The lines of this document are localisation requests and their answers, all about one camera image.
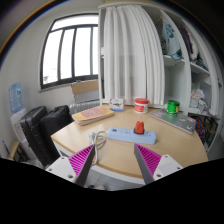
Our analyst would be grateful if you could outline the white water dispenser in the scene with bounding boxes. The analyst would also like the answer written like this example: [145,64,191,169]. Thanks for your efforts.
[9,108,35,158]

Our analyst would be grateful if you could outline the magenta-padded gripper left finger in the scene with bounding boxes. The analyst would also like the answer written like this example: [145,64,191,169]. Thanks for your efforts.
[45,143,96,188]

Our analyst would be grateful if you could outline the white shelf unit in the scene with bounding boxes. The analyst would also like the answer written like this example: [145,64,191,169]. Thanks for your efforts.
[97,0,222,118]

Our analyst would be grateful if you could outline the cardboard box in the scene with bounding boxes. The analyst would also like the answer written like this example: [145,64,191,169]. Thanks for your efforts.
[70,79,101,103]

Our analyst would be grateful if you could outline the white power strip cable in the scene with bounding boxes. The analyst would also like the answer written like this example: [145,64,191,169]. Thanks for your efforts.
[87,130,108,166]

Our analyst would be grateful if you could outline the green cup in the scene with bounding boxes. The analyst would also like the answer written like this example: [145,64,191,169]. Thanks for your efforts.
[166,99,181,116]

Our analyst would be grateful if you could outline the white jar with red lid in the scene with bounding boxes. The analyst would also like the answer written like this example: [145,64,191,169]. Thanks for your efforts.
[134,97,150,115]

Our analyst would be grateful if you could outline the black-framed window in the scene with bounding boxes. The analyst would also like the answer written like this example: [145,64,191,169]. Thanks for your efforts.
[38,13,100,91]

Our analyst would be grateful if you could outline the black suitcase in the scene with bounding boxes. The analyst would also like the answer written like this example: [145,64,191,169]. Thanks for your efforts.
[39,104,73,158]
[18,105,50,165]

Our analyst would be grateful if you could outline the grey laptop with stickers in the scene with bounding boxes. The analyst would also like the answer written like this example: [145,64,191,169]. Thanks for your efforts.
[149,108,198,135]

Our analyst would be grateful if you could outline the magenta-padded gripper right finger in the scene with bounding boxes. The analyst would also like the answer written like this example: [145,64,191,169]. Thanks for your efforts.
[133,143,184,185]

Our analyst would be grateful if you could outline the small white printed box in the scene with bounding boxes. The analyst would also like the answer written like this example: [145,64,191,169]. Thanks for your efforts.
[109,98,125,112]

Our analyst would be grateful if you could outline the tan book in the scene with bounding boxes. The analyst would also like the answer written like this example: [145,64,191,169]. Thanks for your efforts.
[71,104,116,126]

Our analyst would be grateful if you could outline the colourful patterned bag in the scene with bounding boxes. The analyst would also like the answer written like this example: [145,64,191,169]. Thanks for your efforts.
[194,116,210,138]

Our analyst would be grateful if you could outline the white curtain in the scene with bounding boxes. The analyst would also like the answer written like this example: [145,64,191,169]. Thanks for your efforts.
[102,4,166,106]

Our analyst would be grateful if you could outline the white radiator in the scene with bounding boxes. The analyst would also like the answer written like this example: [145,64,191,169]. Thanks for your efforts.
[68,98,101,116]

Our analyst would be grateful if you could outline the blue water bottle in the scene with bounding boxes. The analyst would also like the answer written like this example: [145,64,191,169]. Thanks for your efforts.
[8,81,24,115]

